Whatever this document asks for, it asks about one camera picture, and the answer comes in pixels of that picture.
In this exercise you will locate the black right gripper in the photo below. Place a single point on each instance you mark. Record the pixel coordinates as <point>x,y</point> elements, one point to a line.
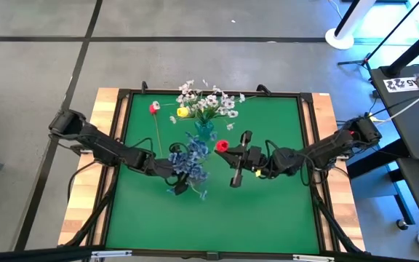
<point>251,158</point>

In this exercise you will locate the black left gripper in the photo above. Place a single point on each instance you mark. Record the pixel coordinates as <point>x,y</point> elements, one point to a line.
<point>160,169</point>

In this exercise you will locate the red tulip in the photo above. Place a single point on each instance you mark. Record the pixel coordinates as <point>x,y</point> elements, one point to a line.
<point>222,145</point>
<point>152,109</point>

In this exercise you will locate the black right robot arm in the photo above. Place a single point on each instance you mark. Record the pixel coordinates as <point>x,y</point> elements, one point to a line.
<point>326,149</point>

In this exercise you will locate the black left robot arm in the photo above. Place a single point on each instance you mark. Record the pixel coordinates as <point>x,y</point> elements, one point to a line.
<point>100,145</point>

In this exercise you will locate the teal glass vase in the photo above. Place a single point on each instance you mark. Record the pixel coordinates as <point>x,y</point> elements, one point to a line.
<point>204,128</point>

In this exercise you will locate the small yellow tag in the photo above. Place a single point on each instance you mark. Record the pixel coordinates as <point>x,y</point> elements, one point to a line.
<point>258,173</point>

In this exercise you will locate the white flower bunch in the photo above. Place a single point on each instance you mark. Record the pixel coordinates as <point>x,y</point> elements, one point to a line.
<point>212,99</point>

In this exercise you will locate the green table mat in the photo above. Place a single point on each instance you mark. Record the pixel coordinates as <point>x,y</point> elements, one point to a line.
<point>249,211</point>

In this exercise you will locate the yellow tulip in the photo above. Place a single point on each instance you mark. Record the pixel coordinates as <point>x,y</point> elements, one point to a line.
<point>183,111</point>

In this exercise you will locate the black table clamp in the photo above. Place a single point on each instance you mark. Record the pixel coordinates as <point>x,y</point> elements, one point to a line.
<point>264,88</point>
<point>144,86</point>

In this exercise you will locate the yellow plug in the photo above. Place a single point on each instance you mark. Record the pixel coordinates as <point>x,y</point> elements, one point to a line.
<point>370,117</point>

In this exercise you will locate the black desk leg beam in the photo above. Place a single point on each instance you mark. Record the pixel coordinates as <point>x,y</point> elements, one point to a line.
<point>384,154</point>

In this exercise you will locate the white round stand base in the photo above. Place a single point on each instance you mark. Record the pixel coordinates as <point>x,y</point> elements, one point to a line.
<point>335,41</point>

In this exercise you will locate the black rig beam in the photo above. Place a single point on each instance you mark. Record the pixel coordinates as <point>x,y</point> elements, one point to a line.
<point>31,254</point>

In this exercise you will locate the black desk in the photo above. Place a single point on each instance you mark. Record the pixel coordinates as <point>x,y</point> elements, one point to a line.
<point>406,138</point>

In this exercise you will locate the black stand pole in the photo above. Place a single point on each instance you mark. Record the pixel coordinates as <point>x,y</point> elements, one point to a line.
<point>346,20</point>

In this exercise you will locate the white printed paper label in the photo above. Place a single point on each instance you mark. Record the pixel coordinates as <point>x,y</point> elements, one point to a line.
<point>400,84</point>

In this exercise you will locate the black caster wheel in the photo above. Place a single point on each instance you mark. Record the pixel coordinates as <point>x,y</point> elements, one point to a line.
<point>401,224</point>

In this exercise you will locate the dark grey desk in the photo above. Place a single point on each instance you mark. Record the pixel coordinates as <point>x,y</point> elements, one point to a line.
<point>413,189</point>

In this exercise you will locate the thin black tripod stand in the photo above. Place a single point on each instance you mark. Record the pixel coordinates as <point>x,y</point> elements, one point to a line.
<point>387,36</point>

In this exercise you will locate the thick black pole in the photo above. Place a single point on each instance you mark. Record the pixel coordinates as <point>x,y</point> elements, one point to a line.
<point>413,47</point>

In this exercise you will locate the black table frame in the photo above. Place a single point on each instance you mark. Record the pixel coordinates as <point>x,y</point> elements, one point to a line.
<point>286,93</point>

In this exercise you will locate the silver aluminium bracket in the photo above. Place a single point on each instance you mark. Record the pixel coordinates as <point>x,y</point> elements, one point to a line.
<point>313,258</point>
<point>111,253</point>

